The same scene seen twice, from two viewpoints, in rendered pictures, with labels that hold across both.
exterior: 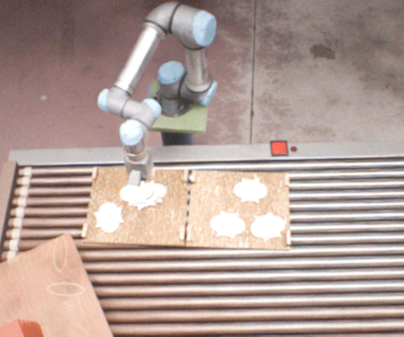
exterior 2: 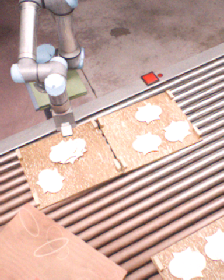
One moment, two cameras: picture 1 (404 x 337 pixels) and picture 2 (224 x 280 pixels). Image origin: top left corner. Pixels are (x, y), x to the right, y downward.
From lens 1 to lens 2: 59 cm
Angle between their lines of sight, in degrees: 15
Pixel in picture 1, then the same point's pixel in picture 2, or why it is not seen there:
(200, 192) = (111, 130)
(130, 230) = (74, 182)
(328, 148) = (184, 65)
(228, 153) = (115, 97)
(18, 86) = not seen: outside the picture
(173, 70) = (45, 50)
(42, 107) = not seen: outside the picture
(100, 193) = (32, 167)
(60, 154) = not seen: outside the picture
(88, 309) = (81, 252)
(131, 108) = (44, 68)
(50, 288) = (37, 254)
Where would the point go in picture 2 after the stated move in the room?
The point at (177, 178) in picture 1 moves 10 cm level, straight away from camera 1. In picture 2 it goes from (87, 129) to (77, 117)
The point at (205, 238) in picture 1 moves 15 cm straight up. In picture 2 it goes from (136, 160) to (135, 141)
